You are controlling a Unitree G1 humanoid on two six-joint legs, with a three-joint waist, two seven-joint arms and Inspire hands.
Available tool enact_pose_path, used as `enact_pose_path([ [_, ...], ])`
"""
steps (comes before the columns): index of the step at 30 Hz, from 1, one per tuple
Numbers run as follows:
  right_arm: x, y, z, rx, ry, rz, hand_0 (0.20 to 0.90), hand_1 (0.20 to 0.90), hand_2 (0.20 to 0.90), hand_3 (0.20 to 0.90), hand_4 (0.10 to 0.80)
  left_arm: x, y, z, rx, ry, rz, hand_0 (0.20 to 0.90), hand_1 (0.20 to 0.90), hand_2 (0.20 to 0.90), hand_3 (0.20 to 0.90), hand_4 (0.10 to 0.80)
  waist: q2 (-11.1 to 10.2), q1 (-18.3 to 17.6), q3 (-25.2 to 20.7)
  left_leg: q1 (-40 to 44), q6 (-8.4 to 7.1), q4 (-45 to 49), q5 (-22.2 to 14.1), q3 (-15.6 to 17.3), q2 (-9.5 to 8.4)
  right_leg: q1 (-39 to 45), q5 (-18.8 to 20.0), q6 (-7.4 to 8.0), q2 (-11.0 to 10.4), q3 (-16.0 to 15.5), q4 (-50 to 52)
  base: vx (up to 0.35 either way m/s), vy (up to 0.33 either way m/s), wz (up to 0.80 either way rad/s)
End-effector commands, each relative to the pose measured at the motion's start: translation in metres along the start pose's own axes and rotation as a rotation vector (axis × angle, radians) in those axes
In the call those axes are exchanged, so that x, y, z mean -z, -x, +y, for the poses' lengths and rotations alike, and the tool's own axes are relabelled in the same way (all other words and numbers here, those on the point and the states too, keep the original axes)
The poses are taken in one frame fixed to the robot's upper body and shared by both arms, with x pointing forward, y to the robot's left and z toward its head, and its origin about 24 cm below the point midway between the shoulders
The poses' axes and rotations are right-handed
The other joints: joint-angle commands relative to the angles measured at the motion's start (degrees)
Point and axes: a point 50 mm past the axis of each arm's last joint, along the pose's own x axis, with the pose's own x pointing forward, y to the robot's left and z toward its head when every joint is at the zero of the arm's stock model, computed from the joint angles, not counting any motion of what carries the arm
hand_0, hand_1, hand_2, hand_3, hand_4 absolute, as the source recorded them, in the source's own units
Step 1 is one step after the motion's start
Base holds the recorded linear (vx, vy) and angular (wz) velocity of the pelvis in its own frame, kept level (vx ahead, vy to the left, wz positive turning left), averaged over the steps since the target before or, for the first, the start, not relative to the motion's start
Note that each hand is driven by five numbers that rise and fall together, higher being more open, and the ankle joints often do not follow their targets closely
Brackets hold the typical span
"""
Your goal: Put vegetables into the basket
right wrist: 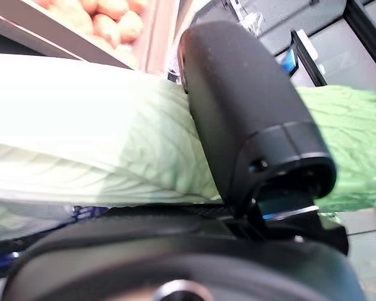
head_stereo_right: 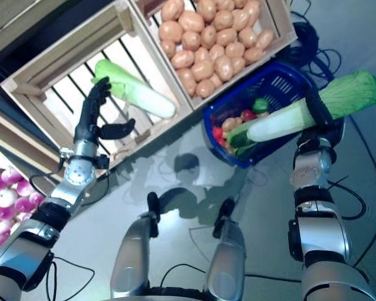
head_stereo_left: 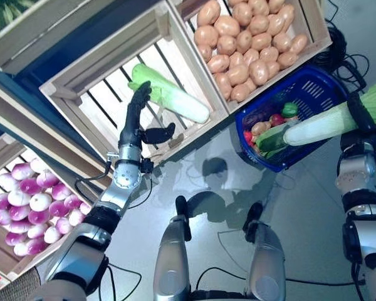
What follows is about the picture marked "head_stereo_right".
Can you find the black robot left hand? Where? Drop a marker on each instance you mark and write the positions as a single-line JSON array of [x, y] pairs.
[[86, 122]]

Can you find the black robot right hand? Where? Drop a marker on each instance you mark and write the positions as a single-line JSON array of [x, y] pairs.
[[316, 109]]

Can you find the napa cabbage toy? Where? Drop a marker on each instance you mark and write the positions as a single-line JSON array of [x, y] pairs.
[[144, 97], [279, 120]]

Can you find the blue plastic shopping basket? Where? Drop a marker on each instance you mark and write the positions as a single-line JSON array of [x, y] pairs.
[[263, 155]]

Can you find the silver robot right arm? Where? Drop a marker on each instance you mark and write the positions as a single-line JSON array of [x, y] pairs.
[[310, 166]]

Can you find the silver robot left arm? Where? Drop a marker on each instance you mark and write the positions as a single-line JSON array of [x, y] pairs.
[[78, 175]]

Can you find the dark green bell pepper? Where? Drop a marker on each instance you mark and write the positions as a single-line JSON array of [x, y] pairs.
[[260, 105]]

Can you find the red pepper toy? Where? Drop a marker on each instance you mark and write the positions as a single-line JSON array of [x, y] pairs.
[[248, 115]]

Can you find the wooden display stand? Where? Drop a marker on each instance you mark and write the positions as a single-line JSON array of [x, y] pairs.
[[18, 141]]

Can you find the wooden crate white slats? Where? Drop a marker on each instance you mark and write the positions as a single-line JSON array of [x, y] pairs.
[[65, 51]]

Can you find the green cucumber toy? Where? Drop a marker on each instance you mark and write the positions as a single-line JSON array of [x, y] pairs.
[[238, 138]]

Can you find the brown potato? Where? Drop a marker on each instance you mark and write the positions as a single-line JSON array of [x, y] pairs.
[[170, 31], [253, 55], [168, 47], [172, 9], [230, 124], [191, 21], [205, 87], [182, 59], [264, 39], [186, 80]]

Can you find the wooden crate holding potatoes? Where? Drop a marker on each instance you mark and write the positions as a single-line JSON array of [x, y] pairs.
[[285, 29]]

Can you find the small red vegetable toy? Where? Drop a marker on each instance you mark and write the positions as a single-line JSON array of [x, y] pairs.
[[217, 134]]

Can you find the silver robot left leg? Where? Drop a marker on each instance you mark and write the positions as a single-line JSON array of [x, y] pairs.
[[131, 251]]

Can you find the silver robot leg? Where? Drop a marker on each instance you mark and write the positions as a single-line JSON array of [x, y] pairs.
[[225, 257], [131, 251]]

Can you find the silver robot right leg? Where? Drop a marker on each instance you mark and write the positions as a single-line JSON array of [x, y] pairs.
[[225, 257]]

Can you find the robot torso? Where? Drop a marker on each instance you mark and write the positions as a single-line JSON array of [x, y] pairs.
[[175, 296]]

